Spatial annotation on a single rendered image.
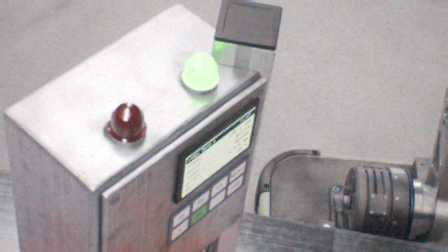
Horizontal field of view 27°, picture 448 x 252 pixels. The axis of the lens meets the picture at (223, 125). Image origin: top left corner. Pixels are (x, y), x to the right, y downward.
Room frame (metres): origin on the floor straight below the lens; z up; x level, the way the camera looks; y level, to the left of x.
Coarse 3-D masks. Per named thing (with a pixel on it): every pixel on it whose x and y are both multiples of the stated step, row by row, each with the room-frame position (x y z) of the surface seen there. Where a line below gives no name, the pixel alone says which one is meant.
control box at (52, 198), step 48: (144, 48) 0.48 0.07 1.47; (192, 48) 0.49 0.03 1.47; (48, 96) 0.42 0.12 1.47; (96, 96) 0.42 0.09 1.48; (144, 96) 0.43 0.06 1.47; (192, 96) 0.44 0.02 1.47; (240, 96) 0.45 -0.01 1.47; (48, 144) 0.38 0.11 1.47; (96, 144) 0.38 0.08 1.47; (144, 144) 0.39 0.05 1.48; (192, 144) 0.41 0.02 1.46; (48, 192) 0.37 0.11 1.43; (96, 192) 0.35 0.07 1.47; (144, 192) 0.37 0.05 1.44; (192, 192) 0.41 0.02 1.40; (240, 192) 0.47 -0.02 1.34; (48, 240) 0.37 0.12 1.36; (96, 240) 0.35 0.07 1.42; (144, 240) 0.38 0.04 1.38; (192, 240) 0.42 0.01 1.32
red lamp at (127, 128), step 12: (120, 108) 0.40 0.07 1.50; (132, 108) 0.40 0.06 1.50; (120, 120) 0.39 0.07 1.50; (132, 120) 0.39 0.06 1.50; (144, 120) 0.40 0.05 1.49; (108, 132) 0.39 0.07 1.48; (120, 132) 0.39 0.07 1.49; (132, 132) 0.39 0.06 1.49; (144, 132) 0.39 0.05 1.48; (120, 144) 0.38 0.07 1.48; (132, 144) 0.39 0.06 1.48
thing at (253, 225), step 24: (0, 168) 0.82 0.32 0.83; (0, 192) 0.78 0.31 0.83; (0, 216) 0.74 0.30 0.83; (264, 216) 0.81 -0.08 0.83; (0, 240) 0.70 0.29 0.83; (240, 240) 0.76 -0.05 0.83; (264, 240) 0.77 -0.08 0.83; (288, 240) 0.78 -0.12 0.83; (312, 240) 0.78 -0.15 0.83; (336, 240) 0.79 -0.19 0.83; (360, 240) 0.80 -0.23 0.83; (384, 240) 0.80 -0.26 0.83
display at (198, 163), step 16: (240, 112) 0.45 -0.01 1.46; (256, 112) 0.46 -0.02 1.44; (224, 128) 0.43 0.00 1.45; (240, 128) 0.45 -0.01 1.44; (208, 144) 0.42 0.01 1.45; (224, 144) 0.43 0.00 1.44; (240, 144) 0.45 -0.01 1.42; (192, 160) 0.40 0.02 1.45; (208, 160) 0.42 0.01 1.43; (224, 160) 0.44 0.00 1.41; (192, 176) 0.41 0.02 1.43; (208, 176) 0.42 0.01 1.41; (176, 192) 0.40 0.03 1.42
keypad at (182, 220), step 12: (240, 168) 0.46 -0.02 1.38; (216, 180) 0.44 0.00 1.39; (228, 180) 0.45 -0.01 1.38; (240, 180) 0.46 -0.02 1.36; (204, 192) 0.42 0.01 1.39; (216, 192) 0.44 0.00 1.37; (228, 192) 0.45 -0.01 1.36; (192, 204) 0.41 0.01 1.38; (204, 204) 0.43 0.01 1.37; (216, 204) 0.44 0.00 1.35; (180, 216) 0.40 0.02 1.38; (192, 216) 0.42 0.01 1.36; (204, 216) 0.43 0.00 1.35; (168, 228) 0.40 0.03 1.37; (180, 228) 0.41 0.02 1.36; (168, 240) 0.40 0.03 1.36
